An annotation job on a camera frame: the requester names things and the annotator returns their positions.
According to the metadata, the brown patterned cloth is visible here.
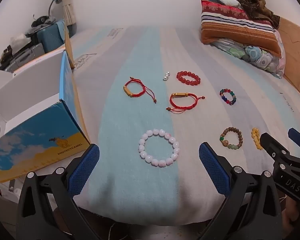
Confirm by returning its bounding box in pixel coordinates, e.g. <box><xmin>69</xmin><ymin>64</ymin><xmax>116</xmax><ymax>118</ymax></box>
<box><xmin>227</xmin><ymin>0</ymin><xmax>281</xmax><ymax>28</ymax></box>

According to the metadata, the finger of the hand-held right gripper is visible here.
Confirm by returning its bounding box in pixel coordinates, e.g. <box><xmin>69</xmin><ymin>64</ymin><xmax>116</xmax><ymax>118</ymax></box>
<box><xmin>288</xmin><ymin>127</ymin><xmax>300</xmax><ymax>159</ymax></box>
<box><xmin>259</xmin><ymin>132</ymin><xmax>291</xmax><ymax>167</ymax></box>

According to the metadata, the multicoloured glass bead bracelet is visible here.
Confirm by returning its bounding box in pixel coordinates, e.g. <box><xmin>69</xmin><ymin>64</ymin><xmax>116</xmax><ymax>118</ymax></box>
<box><xmin>219</xmin><ymin>88</ymin><xmax>237</xmax><ymax>106</ymax></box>

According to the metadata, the beige curtain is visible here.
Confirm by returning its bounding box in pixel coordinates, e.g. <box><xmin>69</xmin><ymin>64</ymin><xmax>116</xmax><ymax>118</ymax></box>
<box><xmin>59</xmin><ymin>0</ymin><xmax>77</xmax><ymax>34</ymax></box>

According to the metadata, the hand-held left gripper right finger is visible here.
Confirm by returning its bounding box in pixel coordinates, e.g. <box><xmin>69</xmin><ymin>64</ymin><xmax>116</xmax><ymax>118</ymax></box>
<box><xmin>197</xmin><ymin>142</ymin><xmax>283</xmax><ymax>240</ymax></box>

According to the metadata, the blue yellow printed cardboard box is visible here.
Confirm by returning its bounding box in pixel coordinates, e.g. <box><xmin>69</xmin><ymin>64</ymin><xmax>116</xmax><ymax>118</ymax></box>
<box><xmin>0</xmin><ymin>20</ymin><xmax>92</xmax><ymax>183</ymax></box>

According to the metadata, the teal suitcase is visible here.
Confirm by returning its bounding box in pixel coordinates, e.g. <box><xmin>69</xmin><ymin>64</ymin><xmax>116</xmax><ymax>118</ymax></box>
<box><xmin>37</xmin><ymin>20</ymin><xmax>66</xmax><ymax>53</ymax></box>

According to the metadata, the grey pillow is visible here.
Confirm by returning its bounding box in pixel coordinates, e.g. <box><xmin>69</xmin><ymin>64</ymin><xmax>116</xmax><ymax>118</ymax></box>
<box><xmin>209</xmin><ymin>0</ymin><xmax>241</xmax><ymax>7</ymax></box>

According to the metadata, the person's right hand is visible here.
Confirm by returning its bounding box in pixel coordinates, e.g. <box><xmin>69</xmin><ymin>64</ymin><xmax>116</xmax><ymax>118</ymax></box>
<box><xmin>283</xmin><ymin>197</ymin><xmax>300</xmax><ymax>232</ymax></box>

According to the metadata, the yellow bead bracelet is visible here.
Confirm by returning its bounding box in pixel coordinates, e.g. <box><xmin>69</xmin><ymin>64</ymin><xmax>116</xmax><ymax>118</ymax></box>
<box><xmin>251</xmin><ymin>127</ymin><xmax>263</xmax><ymax>150</ymax></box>

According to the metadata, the brown wooden bead bracelet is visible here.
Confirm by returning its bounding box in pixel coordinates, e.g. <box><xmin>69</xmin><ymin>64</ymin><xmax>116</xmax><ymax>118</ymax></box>
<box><xmin>220</xmin><ymin>127</ymin><xmax>243</xmax><ymax>150</ymax></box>

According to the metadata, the red cord bracelet gold tube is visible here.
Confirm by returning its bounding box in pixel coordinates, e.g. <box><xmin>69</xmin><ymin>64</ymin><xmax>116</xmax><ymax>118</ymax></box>
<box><xmin>123</xmin><ymin>77</ymin><xmax>157</xmax><ymax>104</ymax></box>
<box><xmin>166</xmin><ymin>92</ymin><xmax>205</xmax><ymax>114</ymax></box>

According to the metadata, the grey suitcase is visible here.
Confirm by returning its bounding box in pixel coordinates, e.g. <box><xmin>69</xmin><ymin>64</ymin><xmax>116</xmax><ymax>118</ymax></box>
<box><xmin>4</xmin><ymin>43</ymin><xmax>46</xmax><ymax>72</ymax></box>

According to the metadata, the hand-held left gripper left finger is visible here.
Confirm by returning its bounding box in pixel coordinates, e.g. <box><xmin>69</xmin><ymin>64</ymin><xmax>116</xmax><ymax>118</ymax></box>
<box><xmin>16</xmin><ymin>144</ymin><xmax>102</xmax><ymax>240</ymax></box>

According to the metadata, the striped red orange pillow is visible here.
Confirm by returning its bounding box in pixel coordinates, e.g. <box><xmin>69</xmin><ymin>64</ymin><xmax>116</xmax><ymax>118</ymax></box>
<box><xmin>201</xmin><ymin>0</ymin><xmax>282</xmax><ymax>56</ymax></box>

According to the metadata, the white pink bead bracelet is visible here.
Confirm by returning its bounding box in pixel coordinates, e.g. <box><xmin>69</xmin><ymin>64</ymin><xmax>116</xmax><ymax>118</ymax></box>
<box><xmin>138</xmin><ymin>128</ymin><xmax>180</xmax><ymax>167</ymax></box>

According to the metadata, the wooden bed board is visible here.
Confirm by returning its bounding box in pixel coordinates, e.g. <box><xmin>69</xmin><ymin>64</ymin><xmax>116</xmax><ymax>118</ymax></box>
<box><xmin>277</xmin><ymin>17</ymin><xmax>300</xmax><ymax>99</ymax></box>

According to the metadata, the black bag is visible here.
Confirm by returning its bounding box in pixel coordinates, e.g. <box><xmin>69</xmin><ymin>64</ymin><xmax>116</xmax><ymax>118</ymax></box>
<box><xmin>31</xmin><ymin>15</ymin><xmax>56</xmax><ymax>27</ymax></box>

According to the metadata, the red bead bracelet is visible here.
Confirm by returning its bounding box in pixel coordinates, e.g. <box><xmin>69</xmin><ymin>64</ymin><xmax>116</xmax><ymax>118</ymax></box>
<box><xmin>176</xmin><ymin>71</ymin><xmax>201</xmax><ymax>86</ymax></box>

